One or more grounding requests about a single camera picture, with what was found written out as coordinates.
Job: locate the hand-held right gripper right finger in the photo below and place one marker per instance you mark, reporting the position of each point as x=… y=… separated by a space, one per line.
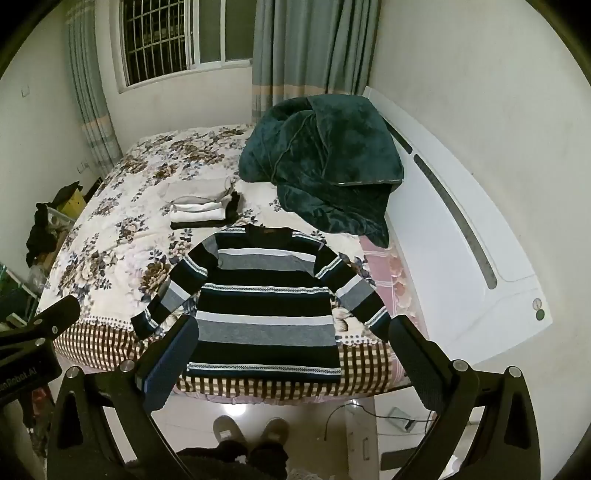
x=416 y=362

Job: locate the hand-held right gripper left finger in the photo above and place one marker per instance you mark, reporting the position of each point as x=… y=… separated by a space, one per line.
x=171 y=362

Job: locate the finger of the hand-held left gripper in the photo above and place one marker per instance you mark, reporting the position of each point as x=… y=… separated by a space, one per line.
x=57 y=316

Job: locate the striped knit sweater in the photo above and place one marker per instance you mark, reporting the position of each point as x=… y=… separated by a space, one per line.
x=268 y=300

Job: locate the hanging black clothes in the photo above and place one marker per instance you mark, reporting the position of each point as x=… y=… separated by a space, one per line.
x=40 y=235

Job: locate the green metal rack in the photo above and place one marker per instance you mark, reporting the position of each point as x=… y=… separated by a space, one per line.
x=16 y=295

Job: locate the white nightstand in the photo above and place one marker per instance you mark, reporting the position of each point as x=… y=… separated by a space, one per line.
x=360 y=429

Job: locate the pink floral pillow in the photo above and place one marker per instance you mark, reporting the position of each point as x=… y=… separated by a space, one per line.
x=397 y=277

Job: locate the grey slipper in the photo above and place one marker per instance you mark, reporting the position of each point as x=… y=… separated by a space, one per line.
x=275 y=433
x=229 y=429

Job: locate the white plastic basket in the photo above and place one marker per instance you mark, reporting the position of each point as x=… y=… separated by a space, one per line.
x=57 y=220

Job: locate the yellow box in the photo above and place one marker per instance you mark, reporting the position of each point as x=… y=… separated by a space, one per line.
x=75 y=206

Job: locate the person's dark pants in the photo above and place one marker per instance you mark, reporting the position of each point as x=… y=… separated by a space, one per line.
x=231 y=461

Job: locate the black cloth on yellow box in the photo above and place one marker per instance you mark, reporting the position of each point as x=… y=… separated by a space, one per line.
x=67 y=191

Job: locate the folded black garment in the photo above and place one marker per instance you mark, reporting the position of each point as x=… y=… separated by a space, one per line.
x=199 y=225

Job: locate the white headboard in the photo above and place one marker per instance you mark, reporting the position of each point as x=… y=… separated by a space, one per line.
x=443 y=221

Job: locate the folded white garment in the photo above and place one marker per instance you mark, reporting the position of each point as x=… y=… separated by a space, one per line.
x=198 y=213

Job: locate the bed with floral bedspread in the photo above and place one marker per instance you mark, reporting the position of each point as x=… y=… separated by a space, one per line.
x=138 y=184

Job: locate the narrow grey-blue curtain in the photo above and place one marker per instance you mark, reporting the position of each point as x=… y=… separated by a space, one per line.
x=90 y=92

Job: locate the dark green plush blanket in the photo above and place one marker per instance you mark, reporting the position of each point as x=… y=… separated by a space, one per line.
x=323 y=152

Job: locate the barred window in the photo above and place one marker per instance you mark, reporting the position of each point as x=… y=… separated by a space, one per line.
x=184 y=37

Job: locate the wide grey-blue curtain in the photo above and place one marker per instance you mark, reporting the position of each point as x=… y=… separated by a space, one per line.
x=314 y=46

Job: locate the white wall outlet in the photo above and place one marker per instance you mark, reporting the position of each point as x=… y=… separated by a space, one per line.
x=83 y=165

